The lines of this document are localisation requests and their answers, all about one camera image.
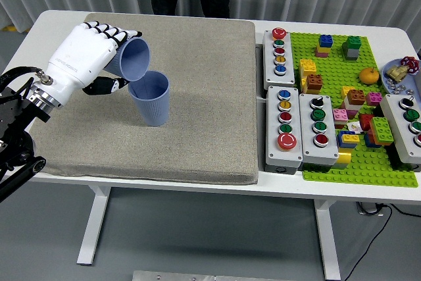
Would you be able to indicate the five-button control box, large mushroom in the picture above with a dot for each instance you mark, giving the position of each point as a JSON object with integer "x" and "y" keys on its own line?
{"x": 272, "y": 129}

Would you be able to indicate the large yellow toy block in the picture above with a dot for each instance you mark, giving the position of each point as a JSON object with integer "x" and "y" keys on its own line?
{"x": 307, "y": 66}

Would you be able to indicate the magenta toy block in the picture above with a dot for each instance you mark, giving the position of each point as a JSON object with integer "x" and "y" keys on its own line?
{"x": 374, "y": 98}

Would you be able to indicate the green red blue block stack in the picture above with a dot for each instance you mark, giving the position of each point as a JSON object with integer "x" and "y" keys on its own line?
{"x": 381, "y": 129}

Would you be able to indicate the blue yellow pink block stack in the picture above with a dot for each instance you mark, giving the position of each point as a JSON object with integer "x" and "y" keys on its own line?
{"x": 325, "y": 40}

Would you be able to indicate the grey control box, black base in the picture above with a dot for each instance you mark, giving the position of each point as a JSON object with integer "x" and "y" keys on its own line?
{"x": 393, "y": 119}

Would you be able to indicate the grey-brown fabric mat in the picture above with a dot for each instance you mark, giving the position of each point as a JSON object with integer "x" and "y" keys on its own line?
{"x": 164, "y": 149}

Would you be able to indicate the four-control box with selector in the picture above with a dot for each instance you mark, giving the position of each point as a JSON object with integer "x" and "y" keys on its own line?
{"x": 307, "y": 143}

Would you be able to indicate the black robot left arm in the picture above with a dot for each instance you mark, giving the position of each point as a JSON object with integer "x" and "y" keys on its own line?
{"x": 13, "y": 136}

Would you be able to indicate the green grey block stack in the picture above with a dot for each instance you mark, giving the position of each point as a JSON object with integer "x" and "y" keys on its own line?
{"x": 353, "y": 44}

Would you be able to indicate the red toy block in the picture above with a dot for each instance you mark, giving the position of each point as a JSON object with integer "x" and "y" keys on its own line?
{"x": 365, "y": 121}

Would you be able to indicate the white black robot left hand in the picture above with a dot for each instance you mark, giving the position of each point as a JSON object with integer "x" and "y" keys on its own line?
{"x": 82, "y": 57}

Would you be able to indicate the blue plate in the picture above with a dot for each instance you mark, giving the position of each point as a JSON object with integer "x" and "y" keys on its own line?
{"x": 409, "y": 82}

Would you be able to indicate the green studded baseplate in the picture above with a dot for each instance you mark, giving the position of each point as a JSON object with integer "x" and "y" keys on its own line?
{"x": 329, "y": 64}

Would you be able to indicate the pink toy block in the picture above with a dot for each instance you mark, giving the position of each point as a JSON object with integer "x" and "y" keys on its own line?
{"x": 340, "y": 114}

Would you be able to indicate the shiny yellow toy block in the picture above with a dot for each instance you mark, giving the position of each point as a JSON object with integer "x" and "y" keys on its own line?
{"x": 343, "y": 156}

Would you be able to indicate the white table leg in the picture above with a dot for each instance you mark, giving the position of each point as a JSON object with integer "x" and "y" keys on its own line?
{"x": 324, "y": 235}
{"x": 93, "y": 221}

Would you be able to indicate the five-button control box, small mushroom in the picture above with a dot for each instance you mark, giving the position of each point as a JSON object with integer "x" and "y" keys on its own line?
{"x": 286, "y": 78}

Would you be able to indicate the brown toy block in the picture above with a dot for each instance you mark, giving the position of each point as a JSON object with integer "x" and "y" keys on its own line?
{"x": 314, "y": 82}

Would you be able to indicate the small yellow toy block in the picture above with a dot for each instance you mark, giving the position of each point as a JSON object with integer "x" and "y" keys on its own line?
{"x": 345, "y": 91}

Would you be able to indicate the white printed toy block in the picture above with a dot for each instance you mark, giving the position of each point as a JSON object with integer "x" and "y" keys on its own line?
{"x": 353, "y": 126}

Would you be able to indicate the orange fruit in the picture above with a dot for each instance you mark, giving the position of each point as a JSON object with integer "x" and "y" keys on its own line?
{"x": 369, "y": 76}

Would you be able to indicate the brown white pink block stack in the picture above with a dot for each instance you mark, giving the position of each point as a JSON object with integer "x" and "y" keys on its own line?
{"x": 356, "y": 96}

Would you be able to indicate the blue ribbed plastic cup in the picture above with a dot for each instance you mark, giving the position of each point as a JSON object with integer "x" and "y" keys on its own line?
{"x": 154, "y": 110}
{"x": 135, "y": 60}

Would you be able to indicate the grey power adapter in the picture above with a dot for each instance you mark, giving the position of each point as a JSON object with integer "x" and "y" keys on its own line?
{"x": 366, "y": 208}

